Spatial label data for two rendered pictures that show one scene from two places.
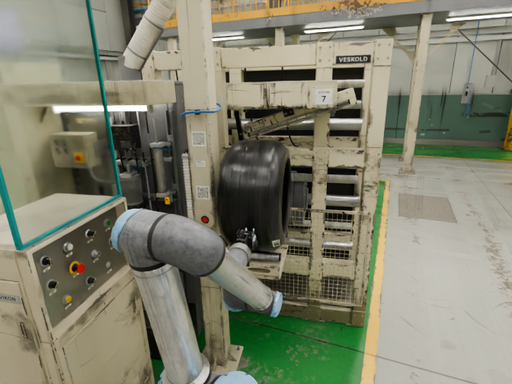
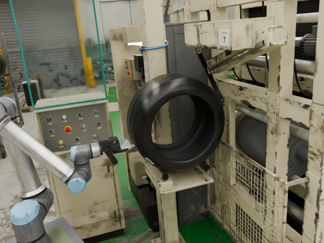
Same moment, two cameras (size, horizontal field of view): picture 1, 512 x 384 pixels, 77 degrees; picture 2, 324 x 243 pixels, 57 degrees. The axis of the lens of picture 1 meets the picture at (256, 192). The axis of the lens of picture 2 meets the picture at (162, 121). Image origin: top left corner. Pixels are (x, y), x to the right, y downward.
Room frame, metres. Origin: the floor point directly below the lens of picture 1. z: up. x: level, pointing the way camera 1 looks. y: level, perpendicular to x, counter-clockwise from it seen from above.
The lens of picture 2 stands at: (0.71, -1.54, 1.77)
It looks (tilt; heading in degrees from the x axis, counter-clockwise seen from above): 18 degrees down; 61
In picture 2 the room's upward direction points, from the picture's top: 5 degrees counter-clockwise
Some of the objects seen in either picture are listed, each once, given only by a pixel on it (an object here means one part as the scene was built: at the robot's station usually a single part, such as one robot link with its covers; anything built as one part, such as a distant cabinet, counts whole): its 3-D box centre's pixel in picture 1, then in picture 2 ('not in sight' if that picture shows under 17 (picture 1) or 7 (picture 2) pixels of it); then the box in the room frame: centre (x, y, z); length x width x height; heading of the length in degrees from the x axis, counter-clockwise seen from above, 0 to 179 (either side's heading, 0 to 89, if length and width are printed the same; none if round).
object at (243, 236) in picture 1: (244, 243); (109, 146); (1.24, 0.06, 1.12); 0.12 x 0.08 x 0.09; 167
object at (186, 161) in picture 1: (190, 194); not in sight; (1.70, 0.36, 1.19); 0.05 x 0.04 x 0.48; 167
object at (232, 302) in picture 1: (237, 292); (82, 171); (1.06, 0.08, 1.00); 0.12 x 0.09 x 0.12; 63
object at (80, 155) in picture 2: (233, 266); (81, 153); (1.07, 0.09, 1.11); 0.12 x 0.09 x 0.10; 167
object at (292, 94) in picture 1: (283, 94); (222, 33); (1.94, -0.17, 1.71); 0.61 x 0.25 x 0.15; 77
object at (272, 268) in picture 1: (248, 264); (157, 174); (1.54, 0.05, 0.84); 0.36 x 0.09 x 0.06; 77
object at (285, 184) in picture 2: (298, 255); (237, 198); (1.95, -0.28, 0.65); 0.90 x 0.02 x 0.70; 77
